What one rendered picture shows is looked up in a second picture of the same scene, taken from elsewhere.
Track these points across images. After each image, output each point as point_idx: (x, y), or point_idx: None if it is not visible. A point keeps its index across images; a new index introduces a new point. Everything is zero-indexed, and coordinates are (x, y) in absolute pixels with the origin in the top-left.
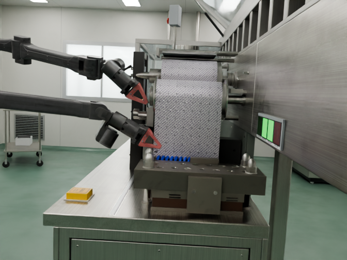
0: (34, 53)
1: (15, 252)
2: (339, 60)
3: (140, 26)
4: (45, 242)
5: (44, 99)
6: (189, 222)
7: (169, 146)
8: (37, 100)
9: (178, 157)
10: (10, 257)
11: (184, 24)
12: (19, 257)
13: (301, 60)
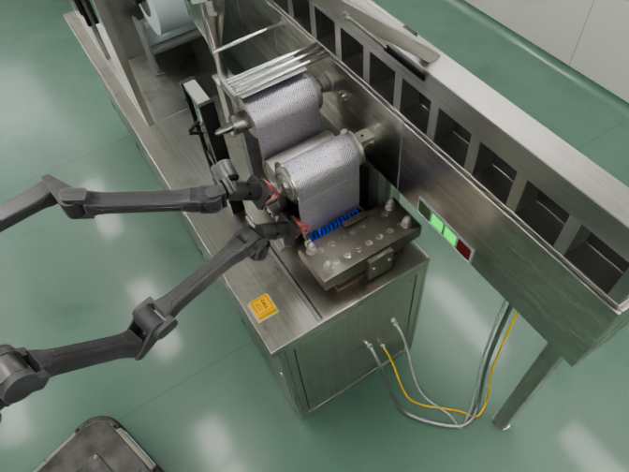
0: (117, 210)
1: (44, 288)
2: (548, 289)
3: None
4: (61, 253)
5: (209, 277)
6: (377, 289)
7: (316, 221)
8: (204, 283)
9: (326, 223)
10: (50, 299)
11: None
12: (60, 292)
13: (502, 242)
